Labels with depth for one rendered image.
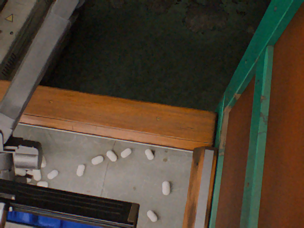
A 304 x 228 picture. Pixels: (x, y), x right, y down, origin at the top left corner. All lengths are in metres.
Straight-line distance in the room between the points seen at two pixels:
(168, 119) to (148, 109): 0.06
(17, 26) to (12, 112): 0.73
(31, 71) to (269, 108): 0.53
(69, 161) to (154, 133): 0.26
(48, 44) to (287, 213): 0.61
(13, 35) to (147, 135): 0.77
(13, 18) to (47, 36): 0.79
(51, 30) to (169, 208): 0.56
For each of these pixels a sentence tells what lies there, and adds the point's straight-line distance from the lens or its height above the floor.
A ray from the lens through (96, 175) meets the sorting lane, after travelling 1.07.
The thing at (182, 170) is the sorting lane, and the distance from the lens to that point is 1.06.
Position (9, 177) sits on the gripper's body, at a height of 0.85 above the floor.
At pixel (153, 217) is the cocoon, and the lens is 1.03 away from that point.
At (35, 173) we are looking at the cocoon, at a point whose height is 0.76.
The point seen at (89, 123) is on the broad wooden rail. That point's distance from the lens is 1.07.
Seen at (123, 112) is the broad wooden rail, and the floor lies 0.76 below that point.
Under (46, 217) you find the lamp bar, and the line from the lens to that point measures 0.73.
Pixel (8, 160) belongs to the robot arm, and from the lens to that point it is 0.99.
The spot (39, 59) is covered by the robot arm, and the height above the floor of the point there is 1.04.
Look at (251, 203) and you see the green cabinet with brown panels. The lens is 0.54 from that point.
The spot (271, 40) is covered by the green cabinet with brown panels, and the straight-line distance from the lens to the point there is 0.59.
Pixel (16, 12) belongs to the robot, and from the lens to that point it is 1.63.
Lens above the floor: 1.79
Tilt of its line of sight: 75 degrees down
